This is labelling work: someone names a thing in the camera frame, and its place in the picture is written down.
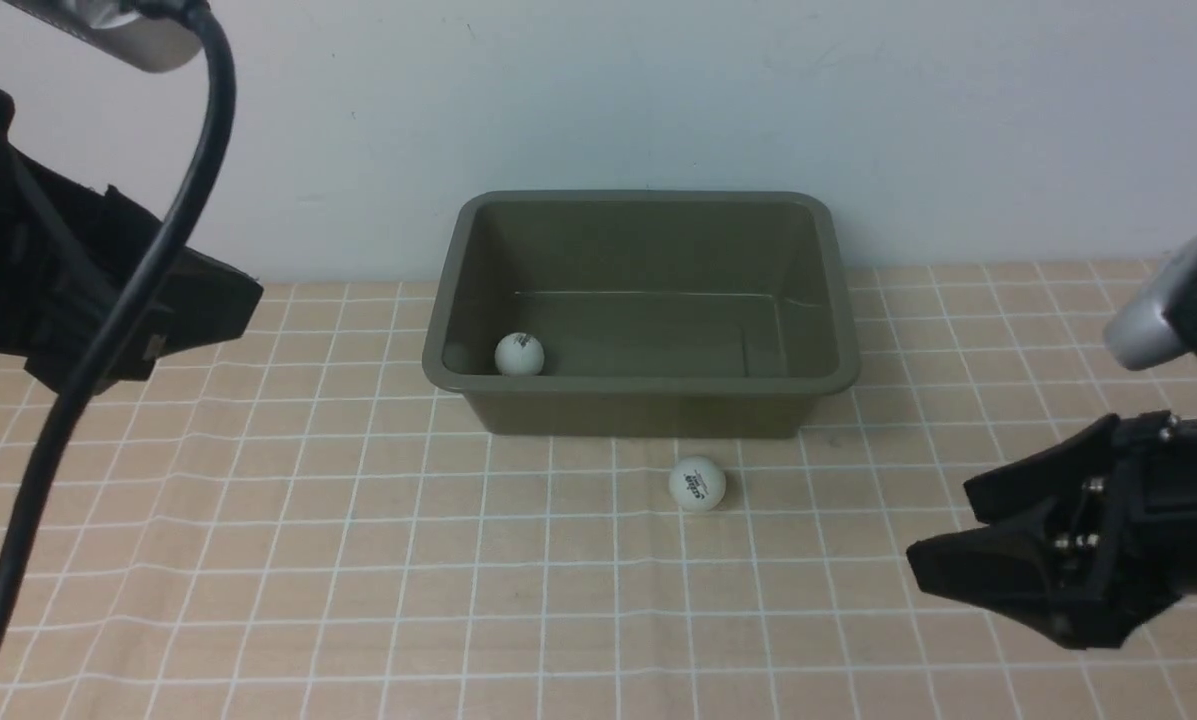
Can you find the white ping-pong ball with logo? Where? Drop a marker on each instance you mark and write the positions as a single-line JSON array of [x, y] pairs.
[[697, 484]]

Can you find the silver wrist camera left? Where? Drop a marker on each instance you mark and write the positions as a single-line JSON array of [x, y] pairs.
[[117, 29]]

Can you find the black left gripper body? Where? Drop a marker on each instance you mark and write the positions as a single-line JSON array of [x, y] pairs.
[[66, 253]]

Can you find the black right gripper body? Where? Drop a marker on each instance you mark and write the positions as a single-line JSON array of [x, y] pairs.
[[1127, 550]]

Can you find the peach grid-pattern tablecloth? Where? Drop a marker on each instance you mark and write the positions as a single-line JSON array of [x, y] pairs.
[[298, 526]]

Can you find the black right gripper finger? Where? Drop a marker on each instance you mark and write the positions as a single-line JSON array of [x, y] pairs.
[[1056, 473], [998, 580]]

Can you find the olive green plastic bin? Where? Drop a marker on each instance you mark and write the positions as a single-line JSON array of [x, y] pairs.
[[663, 314]]

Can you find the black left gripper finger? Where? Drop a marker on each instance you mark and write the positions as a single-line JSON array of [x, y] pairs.
[[201, 302]]

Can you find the plain white ping-pong ball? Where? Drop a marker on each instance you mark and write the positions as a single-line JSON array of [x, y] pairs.
[[519, 354]]

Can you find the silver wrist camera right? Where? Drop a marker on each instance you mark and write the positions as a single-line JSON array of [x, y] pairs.
[[1139, 336]]

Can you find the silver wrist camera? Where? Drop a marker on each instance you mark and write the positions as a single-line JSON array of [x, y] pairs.
[[117, 29], [1139, 336]]

